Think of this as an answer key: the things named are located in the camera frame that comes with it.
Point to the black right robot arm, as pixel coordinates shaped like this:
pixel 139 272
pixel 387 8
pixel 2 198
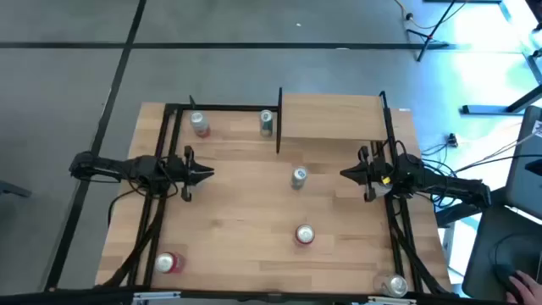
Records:
pixel 440 183

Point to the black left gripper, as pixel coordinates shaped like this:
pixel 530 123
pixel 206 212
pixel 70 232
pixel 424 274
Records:
pixel 177 171

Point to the silver and white can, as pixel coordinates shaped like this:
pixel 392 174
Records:
pixel 394 286

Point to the black tripod stand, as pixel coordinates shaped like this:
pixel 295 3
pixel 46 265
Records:
pixel 427 38

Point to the black computer mouse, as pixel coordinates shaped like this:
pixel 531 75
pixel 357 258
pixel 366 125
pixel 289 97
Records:
pixel 504 273

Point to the grey panel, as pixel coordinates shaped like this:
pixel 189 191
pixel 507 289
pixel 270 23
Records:
pixel 523 169

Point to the dark grey chair leg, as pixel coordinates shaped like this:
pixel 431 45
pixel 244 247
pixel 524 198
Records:
pixel 12 189

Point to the dark metal bar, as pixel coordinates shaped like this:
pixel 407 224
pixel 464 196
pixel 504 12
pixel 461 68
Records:
pixel 534 68

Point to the red soda can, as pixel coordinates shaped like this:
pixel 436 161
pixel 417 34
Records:
pixel 305 234
pixel 167 262

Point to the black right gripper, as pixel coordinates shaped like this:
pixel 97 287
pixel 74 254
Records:
pixel 374 171

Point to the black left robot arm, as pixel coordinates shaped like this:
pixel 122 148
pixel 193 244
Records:
pixel 110 167

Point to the small black plug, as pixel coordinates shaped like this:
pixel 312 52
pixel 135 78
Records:
pixel 452 140

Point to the wooden shelf with black sides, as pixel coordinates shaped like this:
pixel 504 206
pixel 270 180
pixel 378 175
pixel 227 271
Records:
pixel 332 116

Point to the black desk foot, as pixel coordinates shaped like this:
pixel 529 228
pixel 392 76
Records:
pixel 487 109

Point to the black metal table frame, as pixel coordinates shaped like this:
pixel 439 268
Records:
pixel 228 107

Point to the silver metal bracket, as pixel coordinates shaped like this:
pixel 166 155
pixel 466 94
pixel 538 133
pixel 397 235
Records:
pixel 156 295
pixel 391 301

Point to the grey desk top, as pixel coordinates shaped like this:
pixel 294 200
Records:
pixel 482 254

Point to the person's hand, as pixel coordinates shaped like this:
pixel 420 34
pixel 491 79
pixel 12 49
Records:
pixel 527 288

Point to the dark grey desk beam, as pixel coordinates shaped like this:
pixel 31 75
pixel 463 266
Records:
pixel 457 214

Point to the teal and white can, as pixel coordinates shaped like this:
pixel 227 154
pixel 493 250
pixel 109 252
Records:
pixel 299 178
pixel 266 123

